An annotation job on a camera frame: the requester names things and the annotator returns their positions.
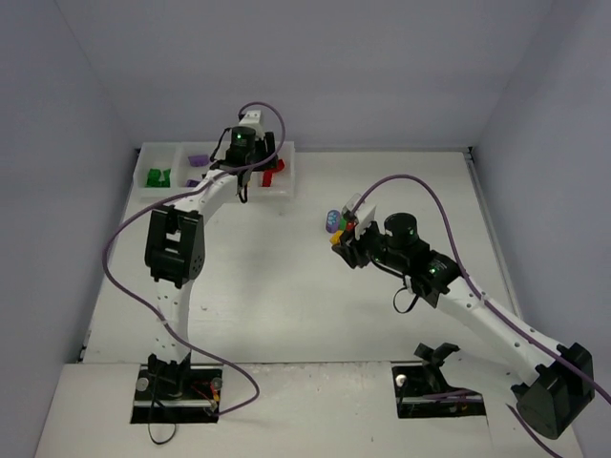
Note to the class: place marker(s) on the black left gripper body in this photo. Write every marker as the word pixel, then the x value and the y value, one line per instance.
pixel 263 162

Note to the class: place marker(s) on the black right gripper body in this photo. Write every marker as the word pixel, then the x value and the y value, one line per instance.
pixel 353 245

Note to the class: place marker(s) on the red lego plate from stack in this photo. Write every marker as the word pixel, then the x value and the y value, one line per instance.
pixel 267 178

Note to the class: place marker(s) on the green yellow red lego stack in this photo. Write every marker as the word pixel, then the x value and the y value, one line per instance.
pixel 339 238

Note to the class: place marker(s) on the purple flower lego piece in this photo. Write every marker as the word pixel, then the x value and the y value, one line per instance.
pixel 333 220

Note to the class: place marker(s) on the green lego brick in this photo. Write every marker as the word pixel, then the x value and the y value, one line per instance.
pixel 154 178

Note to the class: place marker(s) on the green lego piece from stack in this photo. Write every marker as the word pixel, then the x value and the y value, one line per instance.
pixel 165 178

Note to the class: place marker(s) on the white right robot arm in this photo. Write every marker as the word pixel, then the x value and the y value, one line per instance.
pixel 555 382

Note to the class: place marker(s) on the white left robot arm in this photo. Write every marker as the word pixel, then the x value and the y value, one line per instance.
pixel 175 246

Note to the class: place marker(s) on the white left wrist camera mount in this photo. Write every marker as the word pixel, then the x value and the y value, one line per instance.
pixel 252 119

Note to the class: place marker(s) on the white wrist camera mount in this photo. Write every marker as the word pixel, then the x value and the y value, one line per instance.
pixel 252 119
pixel 362 215

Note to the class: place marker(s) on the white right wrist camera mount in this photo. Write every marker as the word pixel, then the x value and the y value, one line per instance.
pixel 362 215

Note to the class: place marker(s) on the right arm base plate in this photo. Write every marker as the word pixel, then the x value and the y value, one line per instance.
pixel 421 392

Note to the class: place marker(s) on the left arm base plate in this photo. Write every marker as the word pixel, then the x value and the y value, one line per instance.
pixel 160 402

